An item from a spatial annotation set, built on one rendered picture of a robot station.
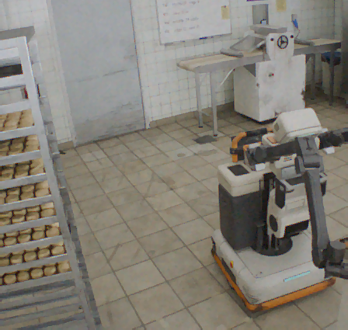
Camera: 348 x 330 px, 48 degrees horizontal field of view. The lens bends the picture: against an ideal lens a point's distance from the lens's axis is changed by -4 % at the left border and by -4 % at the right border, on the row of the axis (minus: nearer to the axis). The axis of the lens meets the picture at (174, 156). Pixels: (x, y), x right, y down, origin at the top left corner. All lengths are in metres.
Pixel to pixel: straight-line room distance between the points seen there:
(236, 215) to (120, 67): 3.38
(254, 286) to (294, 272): 0.26
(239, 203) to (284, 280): 0.53
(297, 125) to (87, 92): 3.71
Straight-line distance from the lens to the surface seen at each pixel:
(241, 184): 2.41
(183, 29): 5.69
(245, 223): 2.57
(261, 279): 2.48
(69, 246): 1.62
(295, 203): 2.33
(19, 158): 1.48
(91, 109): 5.43
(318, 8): 7.14
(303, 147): 1.64
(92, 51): 5.31
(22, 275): 1.80
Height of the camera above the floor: 1.92
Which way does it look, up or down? 24 degrees down
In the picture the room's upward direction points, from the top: 6 degrees counter-clockwise
